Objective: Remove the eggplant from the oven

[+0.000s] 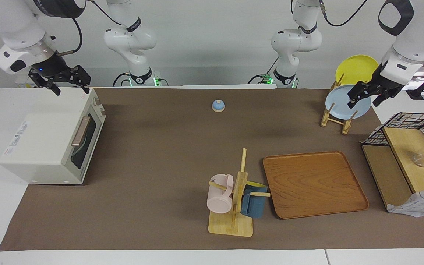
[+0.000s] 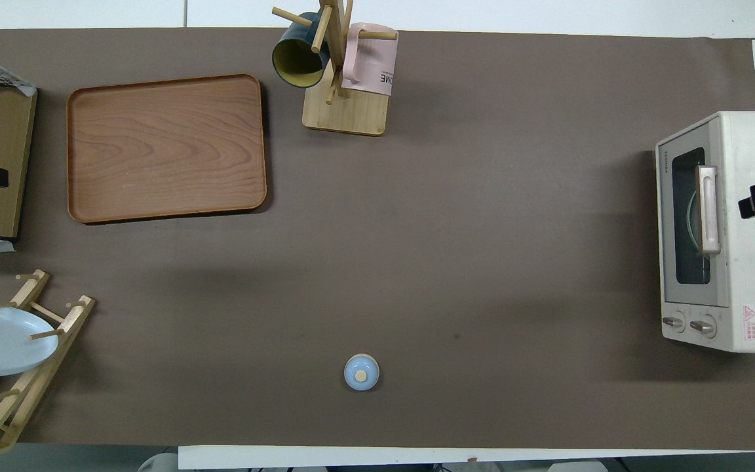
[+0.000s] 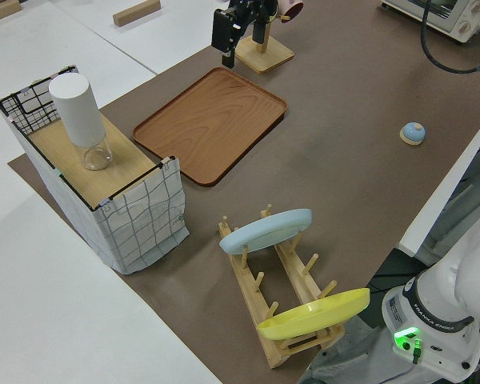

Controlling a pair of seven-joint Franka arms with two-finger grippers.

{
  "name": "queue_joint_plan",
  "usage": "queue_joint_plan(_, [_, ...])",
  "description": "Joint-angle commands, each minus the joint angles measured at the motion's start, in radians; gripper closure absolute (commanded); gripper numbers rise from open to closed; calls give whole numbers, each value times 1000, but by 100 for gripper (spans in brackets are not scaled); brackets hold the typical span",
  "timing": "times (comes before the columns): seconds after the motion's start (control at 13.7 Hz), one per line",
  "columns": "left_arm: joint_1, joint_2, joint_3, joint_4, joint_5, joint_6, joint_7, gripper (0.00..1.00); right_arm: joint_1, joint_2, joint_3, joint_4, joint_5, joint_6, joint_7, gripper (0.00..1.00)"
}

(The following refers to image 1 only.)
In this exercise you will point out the cream white toaster oven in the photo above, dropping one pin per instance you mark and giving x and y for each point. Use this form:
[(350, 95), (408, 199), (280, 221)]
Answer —
[(39, 143)]

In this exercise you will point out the brown wooden tray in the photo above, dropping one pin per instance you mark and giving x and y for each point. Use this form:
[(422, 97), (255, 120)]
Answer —
[(313, 184)]

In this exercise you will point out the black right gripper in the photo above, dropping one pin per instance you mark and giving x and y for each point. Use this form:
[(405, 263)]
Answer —
[(52, 68)]

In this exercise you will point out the clear glass cup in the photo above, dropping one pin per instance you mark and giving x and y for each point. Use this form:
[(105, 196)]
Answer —
[(420, 160)]

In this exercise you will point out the wooden plate rack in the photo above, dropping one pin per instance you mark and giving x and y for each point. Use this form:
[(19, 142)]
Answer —
[(339, 123)]

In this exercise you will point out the pink mug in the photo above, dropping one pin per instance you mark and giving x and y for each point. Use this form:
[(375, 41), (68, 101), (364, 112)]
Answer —
[(219, 197)]

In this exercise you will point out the white grid pattern cloth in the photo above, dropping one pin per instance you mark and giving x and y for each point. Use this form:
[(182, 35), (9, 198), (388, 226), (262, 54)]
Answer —
[(418, 204)]

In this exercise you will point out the blue call bell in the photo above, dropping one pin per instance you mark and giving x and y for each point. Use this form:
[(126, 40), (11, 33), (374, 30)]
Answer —
[(218, 105)]

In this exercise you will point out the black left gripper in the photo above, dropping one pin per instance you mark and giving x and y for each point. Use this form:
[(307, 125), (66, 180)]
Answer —
[(387, 86)]

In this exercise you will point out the blue mug yellow inside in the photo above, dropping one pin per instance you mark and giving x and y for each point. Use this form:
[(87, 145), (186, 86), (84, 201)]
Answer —
[(254, 206)]

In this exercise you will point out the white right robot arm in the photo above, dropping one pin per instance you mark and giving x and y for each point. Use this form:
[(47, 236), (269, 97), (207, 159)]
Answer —
[(17, 22)]

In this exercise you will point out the light blue plate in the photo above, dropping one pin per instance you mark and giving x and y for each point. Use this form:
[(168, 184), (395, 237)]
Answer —
[(339, 103)]

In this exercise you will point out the yellow plate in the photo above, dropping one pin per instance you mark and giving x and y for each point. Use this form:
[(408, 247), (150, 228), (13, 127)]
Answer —
[(355, 70)]

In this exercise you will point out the wooden mug tree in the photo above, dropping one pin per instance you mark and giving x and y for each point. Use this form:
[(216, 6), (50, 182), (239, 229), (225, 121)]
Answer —
[(238, 187)]

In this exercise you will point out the brown table mat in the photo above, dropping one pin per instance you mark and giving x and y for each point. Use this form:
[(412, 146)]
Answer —
[(153, 154)]

